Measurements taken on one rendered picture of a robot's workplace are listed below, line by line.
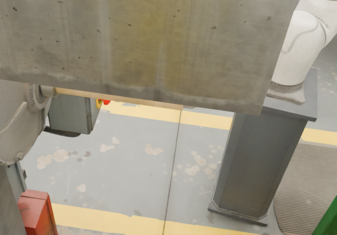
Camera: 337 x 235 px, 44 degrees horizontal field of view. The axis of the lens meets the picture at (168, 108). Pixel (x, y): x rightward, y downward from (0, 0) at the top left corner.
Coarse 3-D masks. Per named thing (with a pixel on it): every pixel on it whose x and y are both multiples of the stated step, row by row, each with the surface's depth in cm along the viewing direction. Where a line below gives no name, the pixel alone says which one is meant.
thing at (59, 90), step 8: (56, 88) 58; (64, 88) 58; (88, 96) 58; (96, 96) 58; (104, 96) 58; (112, 96) 57; (120, 96) 57; (144, 104) 58; (152, 104) 58; (160, 104) 57; (168, 104) 57; (176, 104) 57
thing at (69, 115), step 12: (60, 96) 88; (72, 96) 88; (60, 108) 90; (72, 108) 90; (84, 108) 90; (96, 108) 96; (60, 120) 93; (72, 120) 93; (84, 120) 92; (48, 132) 98; (60, 132) 100; (72, 132) 96; (84, 132) 95
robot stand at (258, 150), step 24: (312, 72) 155; (312, 96) 145; (240, 120) 151; (264, 120) 146; (288, 120) 143; (312, 120) 139; (240, 144) 157; (264, 144) 154; (288, 144) 151; (240, 168) 166; (264, 168) 163; (216, 192) 186; (240, 192) 177; (264, 192) 173; (240, 216) 187; (264, 216) 187
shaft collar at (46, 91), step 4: (40, 88) 57; (44, 88) 57; (48, 88) 57; (52, 88) 57; (44, 92) 58; (48, 92) 57; (52, 92) 57; (56, 92) 58; (52, 96) 58; (56, 96) 59
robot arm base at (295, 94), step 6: (270, 84) 142; (276, 84) 140; (300, 84) 142; (270, 90) 143; (276, 90) 142; (282, 90) 141; (288, 90) 141; (294, 90) 142; (300, 90) 144; (270, 96) 143; (276, 96) 143; (282, 96) 142; (288, 96) 142; (294, 96) 142; (300, 96) 142; (294, 102) 142; (300, 102) 141
